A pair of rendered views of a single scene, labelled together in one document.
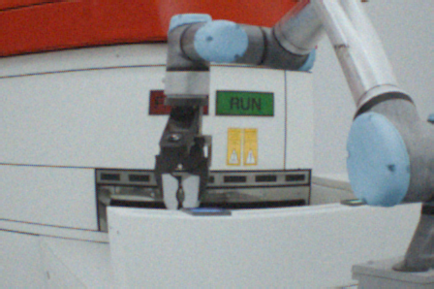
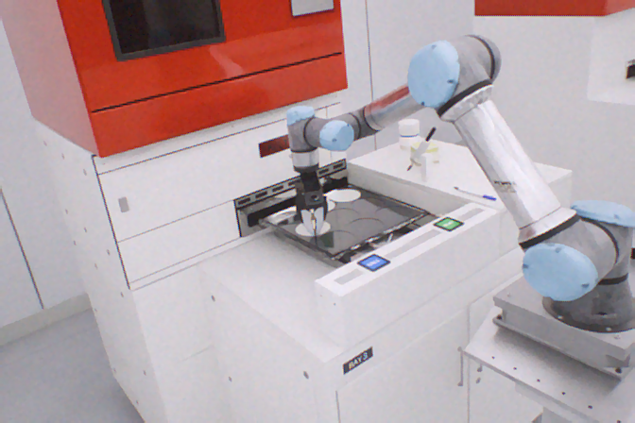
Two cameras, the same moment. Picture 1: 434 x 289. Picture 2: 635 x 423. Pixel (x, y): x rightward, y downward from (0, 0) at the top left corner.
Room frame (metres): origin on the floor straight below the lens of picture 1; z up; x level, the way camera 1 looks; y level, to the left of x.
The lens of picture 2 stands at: (0.59, 0.43, 1.61)
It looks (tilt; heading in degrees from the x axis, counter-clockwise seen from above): 24 degrees down; 344
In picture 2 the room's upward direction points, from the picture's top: 7 degrees counter-clockwise
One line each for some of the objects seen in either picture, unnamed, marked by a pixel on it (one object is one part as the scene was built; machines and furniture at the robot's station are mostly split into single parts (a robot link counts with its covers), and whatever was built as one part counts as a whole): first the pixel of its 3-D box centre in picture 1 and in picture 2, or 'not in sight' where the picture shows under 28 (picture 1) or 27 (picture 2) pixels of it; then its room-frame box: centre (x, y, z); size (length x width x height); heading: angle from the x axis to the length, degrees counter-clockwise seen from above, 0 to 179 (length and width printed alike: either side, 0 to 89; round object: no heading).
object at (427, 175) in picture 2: not in sight; (422, 159); (2.01, -0.33, 1.03); 0.06 x 0.04 x 0.13; 19
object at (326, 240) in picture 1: (289, 253); (415, 267); (1.67, -0.11, 0.89); 0.55 x 0.09 x 0.14; 109
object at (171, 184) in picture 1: (174, 199); (306, 219); (1.97, 0.07, 0.95); 0.06 x 0.03 x 0.09; 169
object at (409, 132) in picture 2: not in sight; (409, 134); (2.31, -0.43, 1.01); 0.07 x 0.07 x 0.10
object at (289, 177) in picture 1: (201, 178); (293, 182); (2.23, 0.03, 0.96); 0.44 x 0.01 x 0.02; 109
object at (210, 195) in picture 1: (202, 212); (297, 200); (2.23, 0.02, 0.89); 0.44 x 0.02 x 0.10; 109
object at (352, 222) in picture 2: not in sight; (340, 216); (2.04, -0.06, 0.90); 0.34 x 0.34 x 0.01; 19
